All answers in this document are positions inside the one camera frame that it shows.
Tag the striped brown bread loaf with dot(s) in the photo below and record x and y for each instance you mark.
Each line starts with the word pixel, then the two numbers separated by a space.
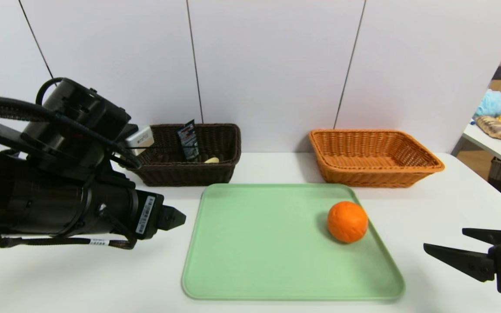
pixel 493 127

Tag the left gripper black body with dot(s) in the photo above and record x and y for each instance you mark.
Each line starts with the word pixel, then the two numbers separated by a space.
pixel 149 216

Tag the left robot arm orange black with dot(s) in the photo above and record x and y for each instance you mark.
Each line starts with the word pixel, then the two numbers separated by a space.
pixel 50 208

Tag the dark brown wicker basket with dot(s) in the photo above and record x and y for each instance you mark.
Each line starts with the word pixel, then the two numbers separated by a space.
pixel 198 171

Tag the orange wicker basket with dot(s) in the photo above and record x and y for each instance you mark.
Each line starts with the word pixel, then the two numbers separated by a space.
pixel 342 174

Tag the white side table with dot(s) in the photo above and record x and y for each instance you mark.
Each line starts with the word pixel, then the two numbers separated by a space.
pixel 494 150

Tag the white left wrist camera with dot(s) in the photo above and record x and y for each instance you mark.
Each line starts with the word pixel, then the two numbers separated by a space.
pixel 141 137

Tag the light green plastic tray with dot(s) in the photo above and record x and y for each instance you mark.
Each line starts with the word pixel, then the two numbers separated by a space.
pixel 255 261

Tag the dark grey box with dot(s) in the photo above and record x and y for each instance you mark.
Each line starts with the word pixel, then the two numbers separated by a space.
pixel 500 72

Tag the black cosmetic tube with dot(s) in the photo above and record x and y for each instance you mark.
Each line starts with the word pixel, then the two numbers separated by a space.
pixel 188 141

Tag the light blue bath pouf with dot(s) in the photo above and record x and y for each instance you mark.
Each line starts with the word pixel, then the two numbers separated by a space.
pixel 492 104

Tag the orange fruit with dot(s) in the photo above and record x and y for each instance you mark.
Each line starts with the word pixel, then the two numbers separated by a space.
pixel 348 221

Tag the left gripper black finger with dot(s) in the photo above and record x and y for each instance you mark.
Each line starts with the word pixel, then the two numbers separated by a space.
pixel 173 218

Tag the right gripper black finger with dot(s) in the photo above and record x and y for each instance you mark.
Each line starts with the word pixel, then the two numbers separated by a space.
pixel 494 236
pixel 463 263

